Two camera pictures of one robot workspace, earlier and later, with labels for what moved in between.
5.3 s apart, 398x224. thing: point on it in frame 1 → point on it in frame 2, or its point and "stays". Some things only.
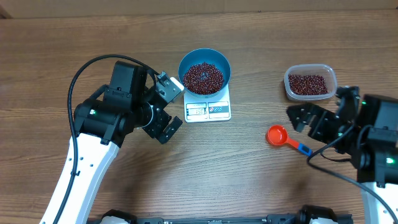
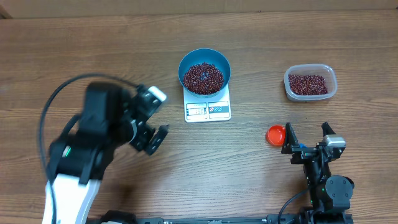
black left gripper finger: x=170 y=130 → x=157 y=140
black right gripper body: x=324 y=129 → x=302 y=155
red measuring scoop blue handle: x=277 y=135 stays
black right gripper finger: x=300 y=114 → x=291 y=143
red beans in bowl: x=203 y=78 stays
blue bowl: x=204 y=73 stays
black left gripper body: x=158 y=122 → x=143 y=132
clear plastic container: x=310 y=82 stays
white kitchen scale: x=208 y=109 stays
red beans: x=307 y=84 stays
